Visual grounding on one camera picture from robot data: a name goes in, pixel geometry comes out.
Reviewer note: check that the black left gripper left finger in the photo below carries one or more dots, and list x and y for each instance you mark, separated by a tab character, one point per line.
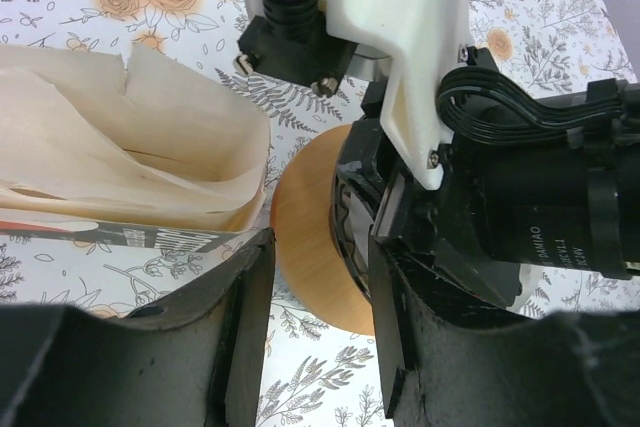
192	358

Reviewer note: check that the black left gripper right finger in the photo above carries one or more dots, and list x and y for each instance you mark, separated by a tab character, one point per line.
447	358

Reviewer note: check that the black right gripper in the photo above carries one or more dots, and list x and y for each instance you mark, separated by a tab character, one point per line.
551	182

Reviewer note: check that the round wooden dripper stand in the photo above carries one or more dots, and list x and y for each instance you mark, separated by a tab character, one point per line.
310	264

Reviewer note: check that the orange coffee filter box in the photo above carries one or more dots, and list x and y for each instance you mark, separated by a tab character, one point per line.
137	151

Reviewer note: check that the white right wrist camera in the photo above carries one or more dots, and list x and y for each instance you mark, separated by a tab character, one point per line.
422	39

